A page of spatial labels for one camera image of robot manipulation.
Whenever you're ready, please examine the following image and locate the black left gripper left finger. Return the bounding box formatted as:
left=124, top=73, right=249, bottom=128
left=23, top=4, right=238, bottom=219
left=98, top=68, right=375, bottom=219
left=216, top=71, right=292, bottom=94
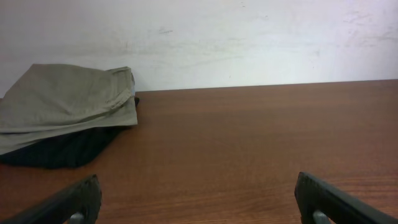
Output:
left=2, top=174, right=102, bottom=224

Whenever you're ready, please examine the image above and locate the folded black garment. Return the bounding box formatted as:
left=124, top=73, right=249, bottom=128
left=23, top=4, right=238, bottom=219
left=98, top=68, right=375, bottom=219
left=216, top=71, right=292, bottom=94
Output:
left=0, top=96, right=140, bottom=170

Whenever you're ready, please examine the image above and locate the folded olive green garment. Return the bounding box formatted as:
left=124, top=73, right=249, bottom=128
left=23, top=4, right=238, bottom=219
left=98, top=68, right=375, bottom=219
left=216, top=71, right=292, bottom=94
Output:
left=1, top=64, right=137, bottom=154

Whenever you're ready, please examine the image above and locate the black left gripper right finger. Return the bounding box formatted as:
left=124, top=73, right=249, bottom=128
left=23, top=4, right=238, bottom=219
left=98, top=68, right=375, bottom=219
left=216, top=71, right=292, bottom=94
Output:
left=294, top=172, right=397, bottom=224

